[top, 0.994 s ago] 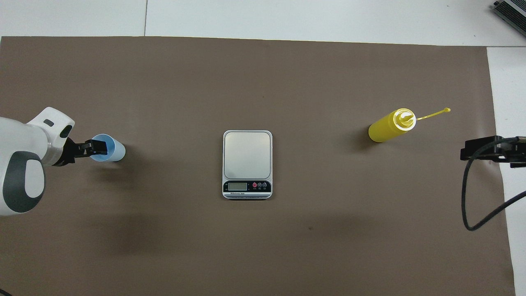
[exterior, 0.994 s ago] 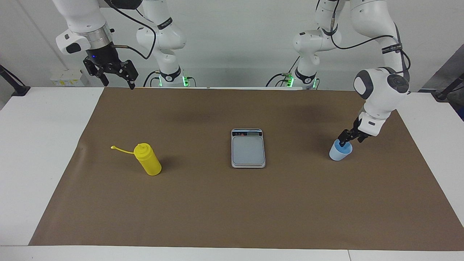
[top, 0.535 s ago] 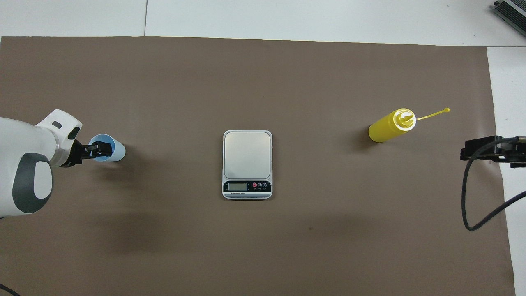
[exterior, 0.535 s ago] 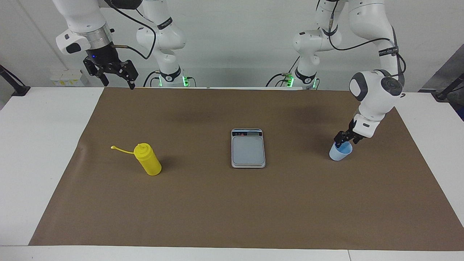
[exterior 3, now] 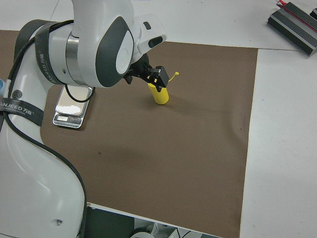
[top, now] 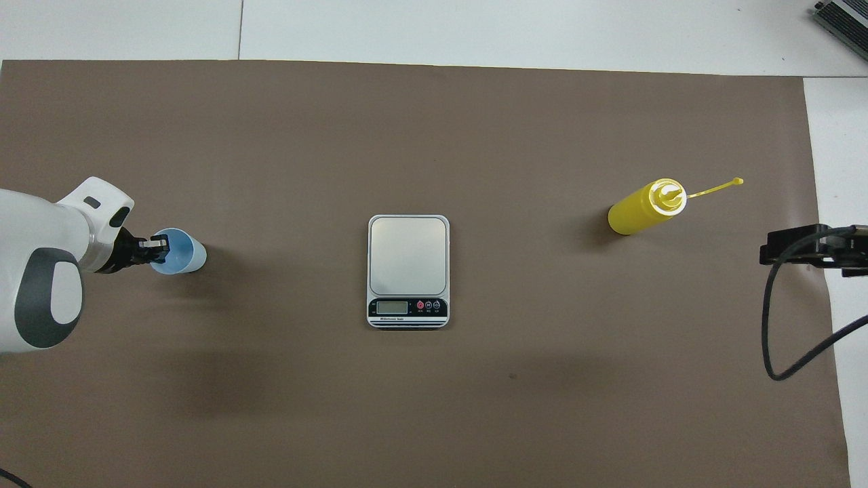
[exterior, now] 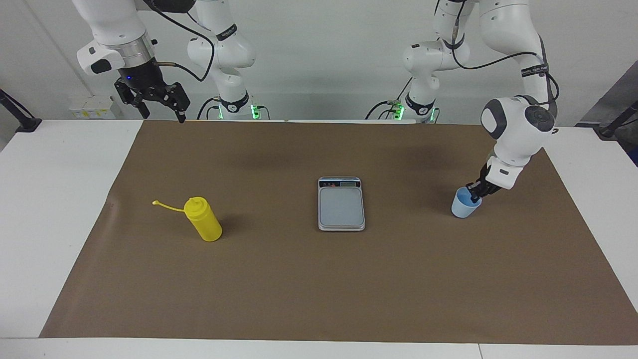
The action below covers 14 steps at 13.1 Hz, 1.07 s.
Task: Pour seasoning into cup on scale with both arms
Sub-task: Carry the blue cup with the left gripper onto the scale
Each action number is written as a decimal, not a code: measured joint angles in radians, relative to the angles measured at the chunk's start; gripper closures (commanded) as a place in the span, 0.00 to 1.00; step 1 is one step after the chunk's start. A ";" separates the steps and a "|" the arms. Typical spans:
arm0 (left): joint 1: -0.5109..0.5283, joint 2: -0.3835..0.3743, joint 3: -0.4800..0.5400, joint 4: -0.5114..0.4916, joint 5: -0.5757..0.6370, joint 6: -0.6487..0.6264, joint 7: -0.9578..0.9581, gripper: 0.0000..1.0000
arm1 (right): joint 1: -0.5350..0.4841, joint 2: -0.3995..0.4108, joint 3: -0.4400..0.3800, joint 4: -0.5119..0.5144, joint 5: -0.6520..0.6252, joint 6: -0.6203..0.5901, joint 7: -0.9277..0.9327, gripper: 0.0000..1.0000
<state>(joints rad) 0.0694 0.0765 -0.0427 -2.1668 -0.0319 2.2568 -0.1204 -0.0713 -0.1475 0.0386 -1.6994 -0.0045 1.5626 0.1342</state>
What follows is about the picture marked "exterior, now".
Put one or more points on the black camera stand clamp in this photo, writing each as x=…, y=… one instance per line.
x=27, y=123
x=610, y=130

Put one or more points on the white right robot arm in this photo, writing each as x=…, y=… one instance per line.
x=117, y=25

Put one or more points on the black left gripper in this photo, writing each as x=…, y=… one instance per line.
x=488, y=185

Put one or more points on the light blue plastic cup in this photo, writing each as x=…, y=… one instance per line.
x=462, y=208

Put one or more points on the brown paper table mat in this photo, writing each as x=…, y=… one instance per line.
x=319, y=279

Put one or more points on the yellow squeeze seasoning bottle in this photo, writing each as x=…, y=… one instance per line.
x=204, y=224

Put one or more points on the white wall socket strip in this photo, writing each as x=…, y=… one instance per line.
x=89, y=107

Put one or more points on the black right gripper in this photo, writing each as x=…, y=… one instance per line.
x=142, y=77

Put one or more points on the silver digital kitchen scale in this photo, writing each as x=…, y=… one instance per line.
x=341, y=209

